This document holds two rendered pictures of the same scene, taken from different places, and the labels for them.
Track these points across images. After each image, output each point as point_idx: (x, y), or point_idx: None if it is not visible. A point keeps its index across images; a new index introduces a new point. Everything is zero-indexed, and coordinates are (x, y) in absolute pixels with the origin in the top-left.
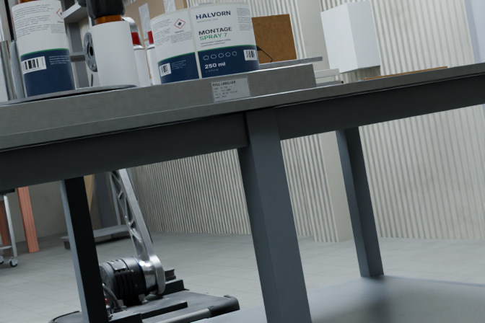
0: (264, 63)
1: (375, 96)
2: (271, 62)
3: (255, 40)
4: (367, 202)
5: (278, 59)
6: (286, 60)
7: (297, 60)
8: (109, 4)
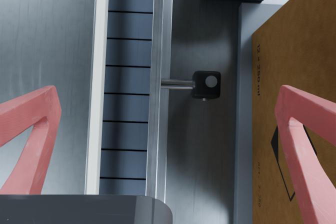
0: (150, 85)
1: None
2: (286, 193)
3: (322, 164)
4: None
5: (289, 221)
6: (147, 150)
7: (145, 186)
8: None
